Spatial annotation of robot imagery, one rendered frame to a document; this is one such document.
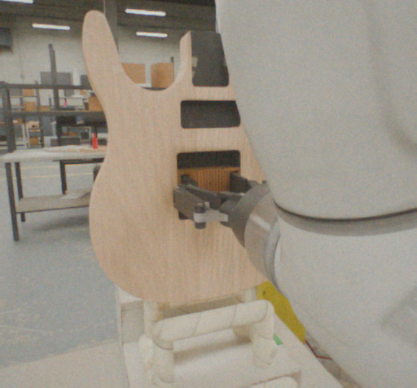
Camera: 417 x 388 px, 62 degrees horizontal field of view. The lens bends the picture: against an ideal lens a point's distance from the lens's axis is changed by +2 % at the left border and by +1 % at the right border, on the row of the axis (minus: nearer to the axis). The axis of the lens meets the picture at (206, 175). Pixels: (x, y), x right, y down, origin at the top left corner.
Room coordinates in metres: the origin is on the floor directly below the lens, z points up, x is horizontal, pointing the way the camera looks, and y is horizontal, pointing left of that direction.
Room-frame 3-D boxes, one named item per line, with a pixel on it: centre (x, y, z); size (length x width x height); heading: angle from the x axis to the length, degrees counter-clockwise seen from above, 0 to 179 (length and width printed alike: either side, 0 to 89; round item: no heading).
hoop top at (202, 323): (0.49, -0.01, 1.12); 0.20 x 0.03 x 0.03; 109
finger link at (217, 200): (0.40, -0.01, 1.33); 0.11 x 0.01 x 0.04; 40
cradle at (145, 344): (0.50, 0.09, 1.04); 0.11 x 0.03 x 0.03; 20
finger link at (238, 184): (0.51, -0.04, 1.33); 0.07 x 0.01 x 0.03; 18
